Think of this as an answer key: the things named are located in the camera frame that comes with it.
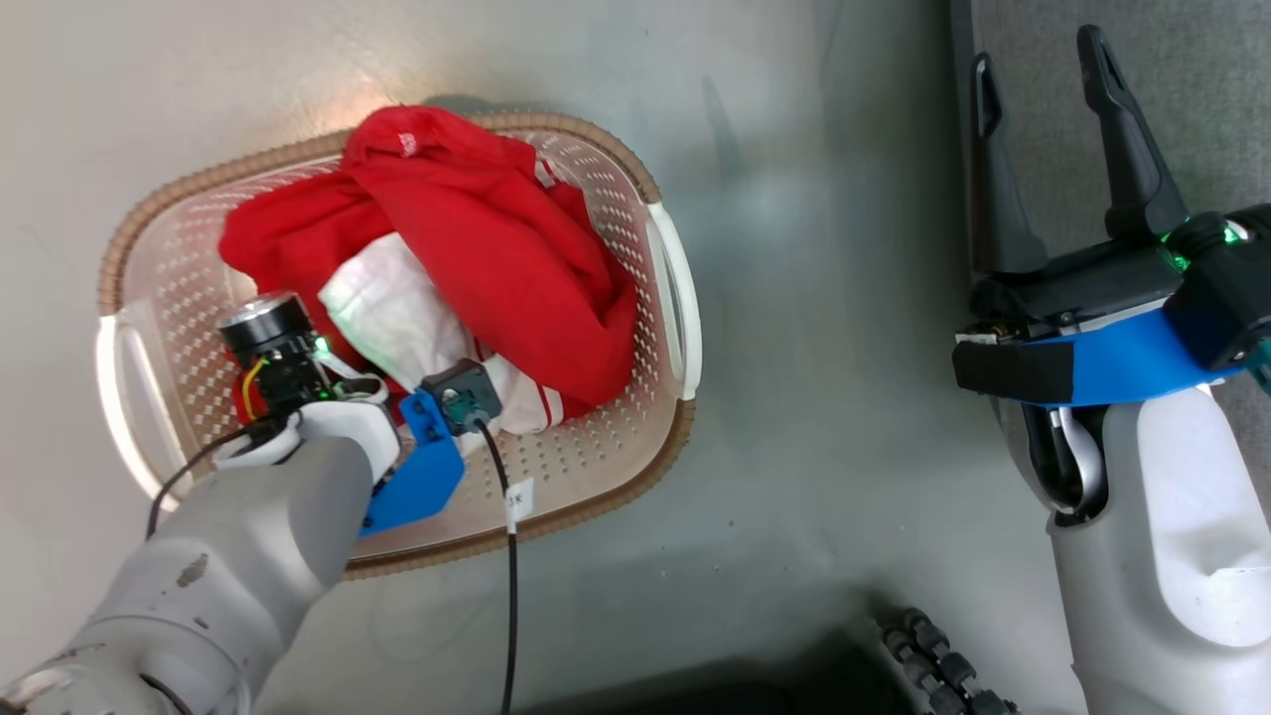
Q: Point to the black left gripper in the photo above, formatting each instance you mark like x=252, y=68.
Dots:
x=273, y=343

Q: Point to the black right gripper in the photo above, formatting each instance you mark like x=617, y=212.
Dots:
x=1102, y=278

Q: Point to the red and white striped garment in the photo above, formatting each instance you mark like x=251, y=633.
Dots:
x=496, y=248

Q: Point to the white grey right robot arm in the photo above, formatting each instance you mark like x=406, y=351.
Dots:
x=1172, y=556

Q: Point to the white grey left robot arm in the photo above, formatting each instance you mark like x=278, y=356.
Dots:
x=228, y=576

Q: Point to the grey fabric sofa seat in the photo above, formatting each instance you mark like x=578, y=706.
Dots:
x=1221, y=99

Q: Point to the white perforated basket brown rim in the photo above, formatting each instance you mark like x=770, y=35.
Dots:
x=596, y=437

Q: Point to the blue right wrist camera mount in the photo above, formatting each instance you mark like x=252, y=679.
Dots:
x=1122, y=357

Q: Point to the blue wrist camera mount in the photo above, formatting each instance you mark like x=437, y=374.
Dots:
x=1122, y=357
x=422, y=482

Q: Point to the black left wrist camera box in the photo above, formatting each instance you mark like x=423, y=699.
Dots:
x=462, y=395

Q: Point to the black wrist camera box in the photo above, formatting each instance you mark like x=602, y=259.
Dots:
x=462, y=395
x=1226, y=298

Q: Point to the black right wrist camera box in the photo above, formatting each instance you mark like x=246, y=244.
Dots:
x=1226, y=298

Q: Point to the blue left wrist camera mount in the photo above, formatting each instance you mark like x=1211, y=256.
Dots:
x=422, y=482

